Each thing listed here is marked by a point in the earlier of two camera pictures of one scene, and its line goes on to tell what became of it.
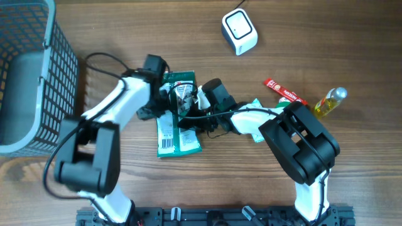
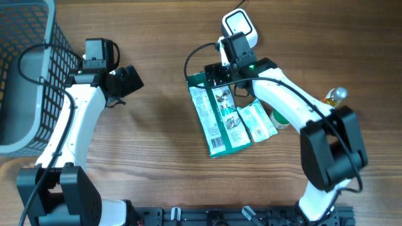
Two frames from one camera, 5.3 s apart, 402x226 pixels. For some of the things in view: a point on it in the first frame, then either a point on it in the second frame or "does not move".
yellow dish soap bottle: [332, 98] does not move
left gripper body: [157, 103] → [121, 83]
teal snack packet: [256, 115] does not move
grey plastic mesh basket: [39, 78] does not move
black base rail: [219, 216] does not move
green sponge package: [179, 89] → [220, 116]
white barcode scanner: [238, 28] does not move
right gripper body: [203, 119] → [222, 74]
